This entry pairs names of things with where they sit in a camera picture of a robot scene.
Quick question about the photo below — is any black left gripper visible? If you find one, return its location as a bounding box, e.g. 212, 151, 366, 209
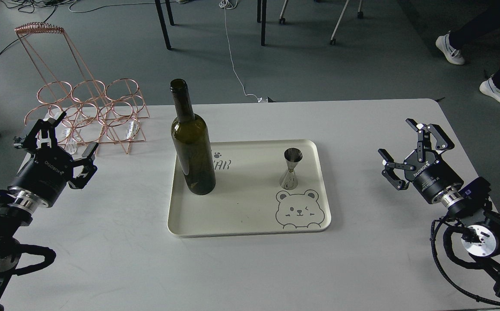
8, 112, 99, 207

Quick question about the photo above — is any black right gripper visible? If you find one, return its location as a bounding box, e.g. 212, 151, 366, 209
378, 118, 465, 205

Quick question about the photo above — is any silver metal jigger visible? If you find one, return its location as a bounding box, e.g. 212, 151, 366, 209
279, 147, 303, 190

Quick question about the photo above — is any dark green wine bottle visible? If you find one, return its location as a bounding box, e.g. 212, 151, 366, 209
170, 79, 216, 195

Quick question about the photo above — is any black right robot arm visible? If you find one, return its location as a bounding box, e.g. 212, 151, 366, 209
378, 118, 500, 306

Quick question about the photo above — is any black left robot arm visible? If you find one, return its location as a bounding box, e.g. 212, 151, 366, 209
0, 112, 98, 311

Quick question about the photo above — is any person's white sneaker upper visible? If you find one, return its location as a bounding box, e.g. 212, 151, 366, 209
435, 32, 465, 65

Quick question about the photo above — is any white chair base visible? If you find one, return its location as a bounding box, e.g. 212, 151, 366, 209
275, 0, 371, 47

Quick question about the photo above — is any black table leg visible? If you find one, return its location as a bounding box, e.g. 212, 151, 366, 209
256, 0, 267, 47
155, 0, 175, 51

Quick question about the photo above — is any cream bear tray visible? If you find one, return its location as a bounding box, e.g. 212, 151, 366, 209
168, 139, 332, 238

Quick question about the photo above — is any black table leg right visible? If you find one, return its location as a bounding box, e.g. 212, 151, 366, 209
256, 0, 267, 47

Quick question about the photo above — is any copper wire bottle rack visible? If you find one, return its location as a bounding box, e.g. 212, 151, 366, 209
15, 22, 151, 154

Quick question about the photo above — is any white floor cable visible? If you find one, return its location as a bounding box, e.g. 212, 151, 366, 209
219, 0, 269, 103

